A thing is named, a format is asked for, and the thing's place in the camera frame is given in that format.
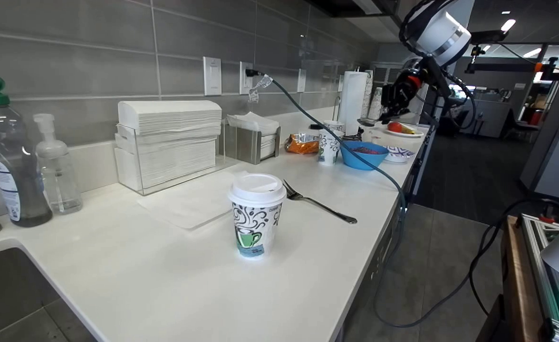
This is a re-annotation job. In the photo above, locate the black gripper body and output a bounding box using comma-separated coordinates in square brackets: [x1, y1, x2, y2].
[380, 71, 420, 115]

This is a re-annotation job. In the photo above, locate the blue bowl with beads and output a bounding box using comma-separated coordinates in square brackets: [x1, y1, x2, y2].
[340, 138, 391, 172]

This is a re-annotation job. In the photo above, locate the white plate with pretzels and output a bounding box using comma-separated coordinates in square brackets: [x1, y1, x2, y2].
[380, 119, 426, 140]

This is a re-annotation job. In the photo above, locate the white paper towel roll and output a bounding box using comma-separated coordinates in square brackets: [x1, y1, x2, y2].
[338, 68, 374, 138]

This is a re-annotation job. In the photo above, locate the blue patterned paper plate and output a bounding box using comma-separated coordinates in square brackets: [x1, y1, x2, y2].
[382, 146, 416, 166]

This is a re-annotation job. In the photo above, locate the orange snack bag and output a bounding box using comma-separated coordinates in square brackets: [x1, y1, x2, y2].
[283, 128, 321, 157]

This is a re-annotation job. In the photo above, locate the black plastic fork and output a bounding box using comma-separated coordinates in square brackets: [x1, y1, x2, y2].
[281, 178, 359, 225]

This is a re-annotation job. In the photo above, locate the grey metal cabinet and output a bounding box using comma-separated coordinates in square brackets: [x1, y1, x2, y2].
[519, 81, 559, 204]

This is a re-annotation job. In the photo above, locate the lidded patterned paper cup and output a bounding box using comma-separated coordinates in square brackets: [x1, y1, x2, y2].
[226, 172, 289, 260]

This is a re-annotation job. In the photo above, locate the flat white napkin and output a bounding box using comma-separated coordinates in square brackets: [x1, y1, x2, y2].
[135, 178, 237, 233]

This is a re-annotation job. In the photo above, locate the folded paper towel dispenser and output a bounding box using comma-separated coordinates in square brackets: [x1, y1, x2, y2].
[112, 98, 224, 197]

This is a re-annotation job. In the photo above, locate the clear pump soap dispenser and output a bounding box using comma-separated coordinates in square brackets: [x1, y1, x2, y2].
[30, 111, 85, 216]

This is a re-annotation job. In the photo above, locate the green capped plastic bottle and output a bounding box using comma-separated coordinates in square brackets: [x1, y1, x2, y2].
[0, 71, 55, 227]

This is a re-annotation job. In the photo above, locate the grey sink basin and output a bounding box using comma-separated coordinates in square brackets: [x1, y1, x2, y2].
[0, 244, 97, 342]

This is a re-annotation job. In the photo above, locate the black plugged power cable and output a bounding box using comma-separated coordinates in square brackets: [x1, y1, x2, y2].
[245, 66, 414, 330]

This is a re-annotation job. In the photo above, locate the white wall outlet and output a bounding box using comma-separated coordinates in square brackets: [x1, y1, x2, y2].
[237, 58, 256, 96]

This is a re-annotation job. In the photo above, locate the white wall switch plate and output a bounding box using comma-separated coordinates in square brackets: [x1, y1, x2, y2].
[201, 54, 224, 96]

